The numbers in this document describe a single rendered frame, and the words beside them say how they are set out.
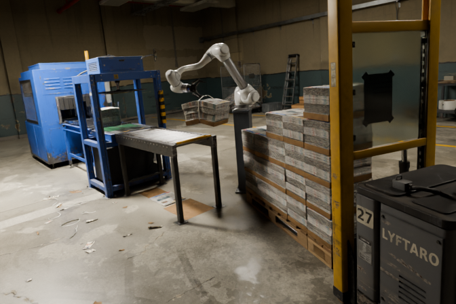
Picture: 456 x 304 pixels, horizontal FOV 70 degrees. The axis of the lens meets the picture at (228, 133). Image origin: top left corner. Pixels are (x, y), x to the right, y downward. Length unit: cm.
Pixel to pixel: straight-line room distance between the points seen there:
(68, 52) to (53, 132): 583
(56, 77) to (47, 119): 76
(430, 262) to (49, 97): 593
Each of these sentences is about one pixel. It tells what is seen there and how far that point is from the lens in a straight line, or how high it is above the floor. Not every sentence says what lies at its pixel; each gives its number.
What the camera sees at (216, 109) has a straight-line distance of 314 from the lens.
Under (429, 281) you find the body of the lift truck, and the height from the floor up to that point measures 48.
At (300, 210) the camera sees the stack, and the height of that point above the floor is 31.
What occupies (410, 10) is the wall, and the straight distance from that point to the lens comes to 955.
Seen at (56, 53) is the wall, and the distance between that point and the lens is 1190.
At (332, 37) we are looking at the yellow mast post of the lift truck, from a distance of 188.
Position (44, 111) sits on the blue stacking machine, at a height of 103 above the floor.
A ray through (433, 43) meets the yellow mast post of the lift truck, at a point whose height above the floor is 151.
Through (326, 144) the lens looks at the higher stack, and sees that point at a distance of 229.
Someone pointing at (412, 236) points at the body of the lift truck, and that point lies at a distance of 175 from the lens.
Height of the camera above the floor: 143
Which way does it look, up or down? 10 degrees down
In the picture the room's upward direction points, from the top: 5 degrees counter-clockwise
